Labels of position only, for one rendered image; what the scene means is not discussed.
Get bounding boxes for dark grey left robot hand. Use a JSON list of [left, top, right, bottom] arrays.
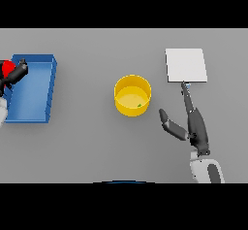
[[0, 57, 29, 98]]

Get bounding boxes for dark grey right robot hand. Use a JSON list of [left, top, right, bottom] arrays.
[[158, 81, 211, 157]]

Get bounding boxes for red beaker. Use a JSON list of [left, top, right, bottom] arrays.
[[1, 60, 16, 79]]

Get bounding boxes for pale square measuring scale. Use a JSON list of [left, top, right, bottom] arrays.
[[165, 48, 208, 83]]

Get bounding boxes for yellow bowl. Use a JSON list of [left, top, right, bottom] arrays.
[[113, 74, 152, 117]]

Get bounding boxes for blue tray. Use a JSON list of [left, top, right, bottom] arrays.
[[3, 53, 58, 124]]

